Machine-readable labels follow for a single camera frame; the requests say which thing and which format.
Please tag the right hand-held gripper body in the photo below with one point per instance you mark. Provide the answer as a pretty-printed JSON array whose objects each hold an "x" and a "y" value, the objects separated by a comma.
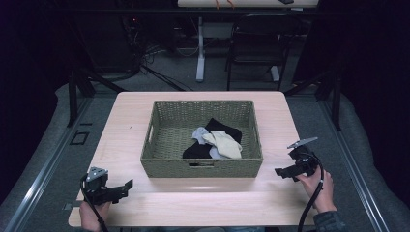
[{"x": 304, "y": 161}]

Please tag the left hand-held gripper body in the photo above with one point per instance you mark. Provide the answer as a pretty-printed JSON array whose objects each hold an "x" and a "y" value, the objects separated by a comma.
[{"x": 96, "y": 188}]

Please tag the green woven basket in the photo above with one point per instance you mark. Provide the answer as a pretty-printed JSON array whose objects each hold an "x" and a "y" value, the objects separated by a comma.
[{"x": 167, "y": 141}]

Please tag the cream sock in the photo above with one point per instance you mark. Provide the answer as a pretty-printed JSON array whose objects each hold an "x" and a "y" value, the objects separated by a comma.
[{"x": 225, "y": 145}]

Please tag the black sock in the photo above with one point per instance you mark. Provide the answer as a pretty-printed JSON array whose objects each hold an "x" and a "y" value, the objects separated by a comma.
[{"x": 196, "y": 150}]

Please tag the grey sock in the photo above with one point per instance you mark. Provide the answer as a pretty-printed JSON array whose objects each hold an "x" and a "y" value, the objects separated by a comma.
[{"x": 199, "y": 133}]

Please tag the person's right hand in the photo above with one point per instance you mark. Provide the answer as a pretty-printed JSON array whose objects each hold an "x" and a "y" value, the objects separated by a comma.
[{"x": 317, "y": 190}]

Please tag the person's left hand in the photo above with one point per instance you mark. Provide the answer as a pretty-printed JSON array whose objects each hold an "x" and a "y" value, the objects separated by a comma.
[{"x": 88, "y": 216}]

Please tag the black metal stand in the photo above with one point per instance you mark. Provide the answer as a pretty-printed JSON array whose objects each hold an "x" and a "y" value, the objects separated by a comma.
[
  {"x": 332, "y": 93},
  {"x": 80, "y": 87}
]

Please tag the black folding chair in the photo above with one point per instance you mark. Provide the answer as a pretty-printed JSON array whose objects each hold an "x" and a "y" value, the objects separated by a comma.
[{"x": 257, "y": 42}]

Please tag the white desk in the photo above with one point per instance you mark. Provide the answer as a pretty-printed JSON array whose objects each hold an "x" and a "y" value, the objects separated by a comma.
[{"x": 200, "y": 48}]

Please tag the grey metal floor rail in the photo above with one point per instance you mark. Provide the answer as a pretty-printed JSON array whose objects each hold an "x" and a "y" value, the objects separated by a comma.
[
  {"x": 45, "y": 167},
  {"x": 354, "y": 167}
]

